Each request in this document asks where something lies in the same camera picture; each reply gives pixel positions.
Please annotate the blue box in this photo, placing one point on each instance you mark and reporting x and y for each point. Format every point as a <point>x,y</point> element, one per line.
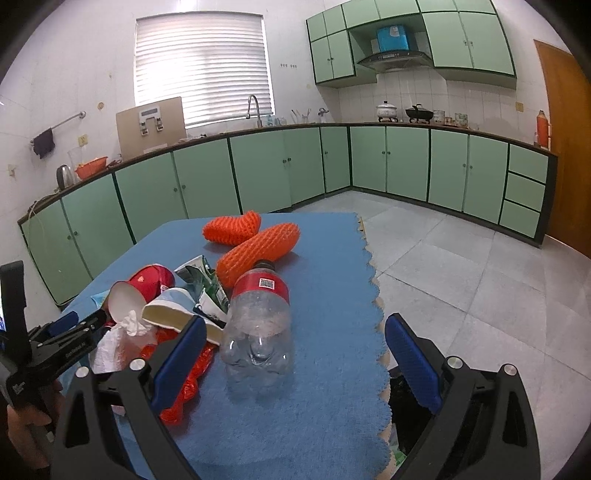
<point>392,39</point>

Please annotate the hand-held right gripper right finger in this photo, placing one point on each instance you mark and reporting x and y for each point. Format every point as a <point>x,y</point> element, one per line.
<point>411,362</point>

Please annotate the metal towel rail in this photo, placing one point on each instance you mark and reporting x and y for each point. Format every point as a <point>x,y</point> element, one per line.
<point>64,122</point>

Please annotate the steel kettle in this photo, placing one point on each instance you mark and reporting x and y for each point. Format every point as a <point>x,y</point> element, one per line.
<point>65,177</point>

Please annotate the wooden door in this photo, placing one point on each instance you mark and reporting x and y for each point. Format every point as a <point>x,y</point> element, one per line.
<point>568,138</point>

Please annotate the light blue paper cup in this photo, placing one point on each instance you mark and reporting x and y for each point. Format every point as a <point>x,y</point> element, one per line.
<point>171,304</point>

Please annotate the white tissue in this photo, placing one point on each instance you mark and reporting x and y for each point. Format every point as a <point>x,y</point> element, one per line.
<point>120,346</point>

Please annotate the green lower cabinets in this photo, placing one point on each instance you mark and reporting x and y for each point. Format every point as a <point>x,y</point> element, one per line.
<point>258,170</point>

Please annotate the brown cardboard board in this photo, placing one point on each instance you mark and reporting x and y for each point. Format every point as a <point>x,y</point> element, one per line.
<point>150,127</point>

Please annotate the glass jars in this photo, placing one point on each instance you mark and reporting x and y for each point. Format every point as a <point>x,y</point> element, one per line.
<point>450,119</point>

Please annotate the orange thermos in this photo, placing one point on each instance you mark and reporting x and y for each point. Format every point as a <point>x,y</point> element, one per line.
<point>542,129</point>

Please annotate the green cabinets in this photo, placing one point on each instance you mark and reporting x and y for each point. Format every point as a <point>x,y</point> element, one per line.
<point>258,170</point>
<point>461,41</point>

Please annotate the crushed red can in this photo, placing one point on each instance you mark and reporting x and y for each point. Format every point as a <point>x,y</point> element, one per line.
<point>191,390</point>

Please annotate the clear plastic bottle red label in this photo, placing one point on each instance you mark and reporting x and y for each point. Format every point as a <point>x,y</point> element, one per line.
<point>258,332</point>

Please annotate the white cooking pot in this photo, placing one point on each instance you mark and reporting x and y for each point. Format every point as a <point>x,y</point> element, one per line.
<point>387,111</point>

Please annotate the green white carton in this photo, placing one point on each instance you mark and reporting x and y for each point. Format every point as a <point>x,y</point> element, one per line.
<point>207,281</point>

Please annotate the white window blind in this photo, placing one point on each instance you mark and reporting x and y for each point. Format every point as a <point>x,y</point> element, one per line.
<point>203,69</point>

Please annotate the utensil holder cups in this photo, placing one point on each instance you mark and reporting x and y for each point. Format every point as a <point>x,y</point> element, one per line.
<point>302,117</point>

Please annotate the person's left hand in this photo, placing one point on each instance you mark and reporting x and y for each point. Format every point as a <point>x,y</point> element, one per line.
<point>27,417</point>

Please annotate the steel range hood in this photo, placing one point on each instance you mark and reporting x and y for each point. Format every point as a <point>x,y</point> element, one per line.
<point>392,60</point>

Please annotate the orange foam fruit net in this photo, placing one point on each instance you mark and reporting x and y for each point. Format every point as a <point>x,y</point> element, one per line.
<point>263,249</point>
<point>231,229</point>

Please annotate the dark hanging towel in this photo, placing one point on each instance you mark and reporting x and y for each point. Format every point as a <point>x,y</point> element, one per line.
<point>44,143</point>

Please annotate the black wok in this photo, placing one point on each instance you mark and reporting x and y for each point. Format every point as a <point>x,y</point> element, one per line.
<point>419,114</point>

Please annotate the green upper cabinets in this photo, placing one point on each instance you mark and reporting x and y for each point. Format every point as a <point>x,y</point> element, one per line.
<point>461,41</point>

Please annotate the blue mat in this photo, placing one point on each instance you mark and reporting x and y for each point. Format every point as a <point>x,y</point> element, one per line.
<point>323,300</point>

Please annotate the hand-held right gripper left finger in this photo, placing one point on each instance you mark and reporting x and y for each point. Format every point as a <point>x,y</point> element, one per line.
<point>184,355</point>

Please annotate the orange plastic basin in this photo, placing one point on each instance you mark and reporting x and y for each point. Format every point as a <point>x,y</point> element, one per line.
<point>91,168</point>

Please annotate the red paper cup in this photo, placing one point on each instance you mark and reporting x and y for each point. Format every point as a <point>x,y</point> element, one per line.
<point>152,279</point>

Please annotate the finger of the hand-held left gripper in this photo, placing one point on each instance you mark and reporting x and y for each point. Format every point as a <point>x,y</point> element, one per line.
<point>69,348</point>
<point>64,319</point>

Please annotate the metal sink faucet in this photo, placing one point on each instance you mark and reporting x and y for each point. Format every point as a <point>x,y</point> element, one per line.
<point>253,106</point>

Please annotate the small metal teapot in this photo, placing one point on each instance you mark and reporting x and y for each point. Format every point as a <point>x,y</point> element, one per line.
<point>323,114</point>

